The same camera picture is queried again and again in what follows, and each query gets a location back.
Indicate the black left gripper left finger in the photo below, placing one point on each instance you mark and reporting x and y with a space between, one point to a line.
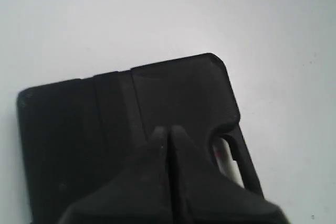
140 193

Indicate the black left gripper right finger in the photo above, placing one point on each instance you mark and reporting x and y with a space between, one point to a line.
202 194

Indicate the black plastic tool case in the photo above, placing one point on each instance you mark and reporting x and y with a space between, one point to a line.
77 134

